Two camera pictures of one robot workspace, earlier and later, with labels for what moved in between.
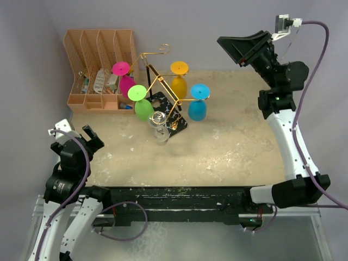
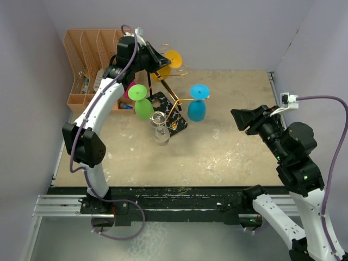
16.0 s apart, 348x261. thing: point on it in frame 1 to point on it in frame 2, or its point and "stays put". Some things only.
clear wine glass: x=157 y=119 stays put
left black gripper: x=94 y=144 to x=156 y=63
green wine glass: x=143 y=107 stays put
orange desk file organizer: x=91 y=55 stays put
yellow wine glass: x=179 y=85 to x=176 y=61
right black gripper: x=240 y=49 to x=243 y=117
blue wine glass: x=197 y=109 stays put
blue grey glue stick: x=124 y=106 stays put
